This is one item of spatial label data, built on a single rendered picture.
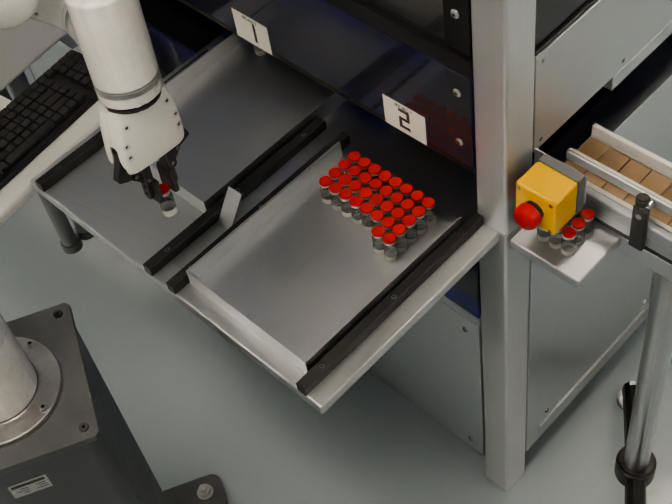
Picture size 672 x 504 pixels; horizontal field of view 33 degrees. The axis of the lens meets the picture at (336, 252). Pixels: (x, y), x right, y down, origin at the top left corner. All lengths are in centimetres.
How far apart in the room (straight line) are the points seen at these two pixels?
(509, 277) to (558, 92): 34
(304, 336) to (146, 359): 117
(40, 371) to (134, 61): 57
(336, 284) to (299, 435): 93
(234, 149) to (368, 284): 38
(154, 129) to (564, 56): 58
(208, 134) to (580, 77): 65
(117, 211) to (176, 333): 96
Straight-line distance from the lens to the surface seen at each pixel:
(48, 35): 237
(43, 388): 177
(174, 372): 279
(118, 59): 141
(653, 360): 206
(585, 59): 171
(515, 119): 161
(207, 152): 197
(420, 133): 176
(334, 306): 172
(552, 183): 166
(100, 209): 194
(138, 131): 149
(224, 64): 212
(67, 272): 305
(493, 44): 151
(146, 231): 188
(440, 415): 247
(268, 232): 183
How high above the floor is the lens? 228
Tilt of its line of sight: 52 degrees down
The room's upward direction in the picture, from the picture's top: 11 degrees counter-clockwise
